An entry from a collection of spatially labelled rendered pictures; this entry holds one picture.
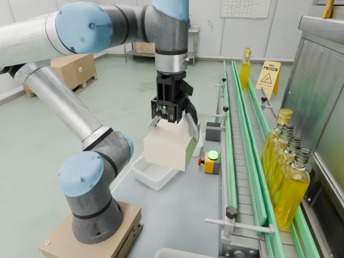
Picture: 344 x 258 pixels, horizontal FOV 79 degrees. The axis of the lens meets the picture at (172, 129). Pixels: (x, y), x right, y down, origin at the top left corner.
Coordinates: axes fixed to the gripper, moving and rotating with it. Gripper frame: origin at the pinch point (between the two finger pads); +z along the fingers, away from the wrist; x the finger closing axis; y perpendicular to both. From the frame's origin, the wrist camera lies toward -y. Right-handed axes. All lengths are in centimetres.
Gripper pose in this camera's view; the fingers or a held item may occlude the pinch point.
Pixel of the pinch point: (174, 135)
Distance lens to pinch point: 61.9
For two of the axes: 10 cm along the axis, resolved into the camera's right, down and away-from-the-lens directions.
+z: 0.0, 8.5, 5.3
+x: 9.4, 1.8, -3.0
